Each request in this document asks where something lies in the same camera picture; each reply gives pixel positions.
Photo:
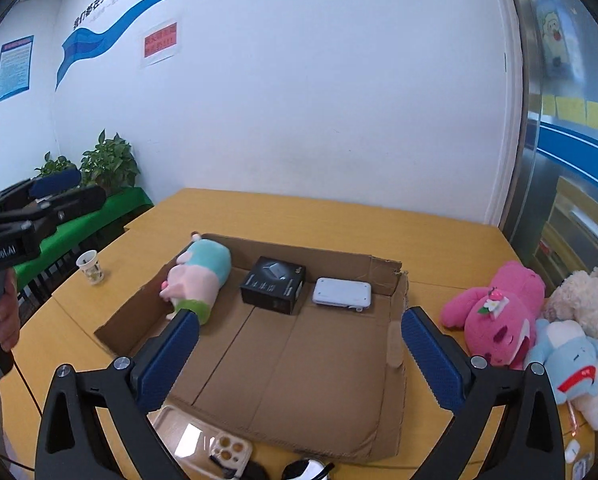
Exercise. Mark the person's left hand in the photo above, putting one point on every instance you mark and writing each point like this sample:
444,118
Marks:
9,320

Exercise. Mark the white earbuds case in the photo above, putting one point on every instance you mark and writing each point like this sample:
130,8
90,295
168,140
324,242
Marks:
572,451

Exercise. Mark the yellow sticky note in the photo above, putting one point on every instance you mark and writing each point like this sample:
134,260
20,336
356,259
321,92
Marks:
549,106
595,115
571,109

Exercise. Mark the wooden desktop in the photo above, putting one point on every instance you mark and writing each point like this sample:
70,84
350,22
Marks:
329,220

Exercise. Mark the glass partition with metal frame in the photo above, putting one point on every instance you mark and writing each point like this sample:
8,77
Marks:
524,200

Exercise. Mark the pink teal green plush toy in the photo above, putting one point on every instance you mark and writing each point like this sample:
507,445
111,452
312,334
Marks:
199,275

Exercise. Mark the cream plush toy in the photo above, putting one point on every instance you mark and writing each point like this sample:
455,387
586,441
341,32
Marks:
584,300

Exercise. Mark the pink pen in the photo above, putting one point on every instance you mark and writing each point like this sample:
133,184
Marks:
574,420

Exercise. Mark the small black device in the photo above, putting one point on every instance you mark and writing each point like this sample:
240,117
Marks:
251,472

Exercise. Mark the blue white dog plush toy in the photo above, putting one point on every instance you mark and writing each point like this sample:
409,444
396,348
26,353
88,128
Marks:
569,360

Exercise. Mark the white phone case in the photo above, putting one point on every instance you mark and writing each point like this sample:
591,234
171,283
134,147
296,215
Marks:
179,435

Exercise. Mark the cartoon sheep poster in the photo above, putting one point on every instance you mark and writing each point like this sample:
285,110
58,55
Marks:
556,35

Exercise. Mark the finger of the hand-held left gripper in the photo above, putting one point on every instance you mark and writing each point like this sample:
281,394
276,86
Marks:
74,205
54,182

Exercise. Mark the black white round object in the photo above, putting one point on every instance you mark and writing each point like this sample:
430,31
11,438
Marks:
306,470

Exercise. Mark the blue sign band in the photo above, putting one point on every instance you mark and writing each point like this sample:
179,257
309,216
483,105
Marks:
574,152

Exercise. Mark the cardboard box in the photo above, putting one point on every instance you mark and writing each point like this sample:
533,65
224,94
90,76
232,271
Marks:
304,360

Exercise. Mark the pink bear plush toy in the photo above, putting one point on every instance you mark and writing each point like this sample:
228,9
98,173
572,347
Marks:
499,315

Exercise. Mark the red wall notice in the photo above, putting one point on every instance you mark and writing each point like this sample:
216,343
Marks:
161,44

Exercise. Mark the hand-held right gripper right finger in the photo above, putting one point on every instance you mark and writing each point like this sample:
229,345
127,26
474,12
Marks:
431,360

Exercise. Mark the black slatted furniture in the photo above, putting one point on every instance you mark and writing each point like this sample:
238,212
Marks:
44,272

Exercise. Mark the black product box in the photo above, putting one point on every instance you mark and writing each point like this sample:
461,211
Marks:
274,285

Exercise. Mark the large potted green plant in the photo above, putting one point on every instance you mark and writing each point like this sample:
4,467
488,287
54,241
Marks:
110,162

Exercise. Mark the white power bank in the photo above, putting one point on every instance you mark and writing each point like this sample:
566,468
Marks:
341,294

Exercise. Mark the green covered side table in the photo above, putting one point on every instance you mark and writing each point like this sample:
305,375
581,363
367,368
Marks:
94,225

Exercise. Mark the printed paper cup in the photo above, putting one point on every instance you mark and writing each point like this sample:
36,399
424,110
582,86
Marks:
90,267

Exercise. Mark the small potted green plant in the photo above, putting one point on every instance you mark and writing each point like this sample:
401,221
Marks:
56,164

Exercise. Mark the blue framed wall poster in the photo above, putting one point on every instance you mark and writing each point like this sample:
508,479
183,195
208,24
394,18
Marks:
15,67

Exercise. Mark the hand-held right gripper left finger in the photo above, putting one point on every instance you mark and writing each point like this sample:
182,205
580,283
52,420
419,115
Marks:
166,360

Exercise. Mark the blue wall ribbon decal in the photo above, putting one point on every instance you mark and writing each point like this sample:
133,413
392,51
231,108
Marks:
86,42

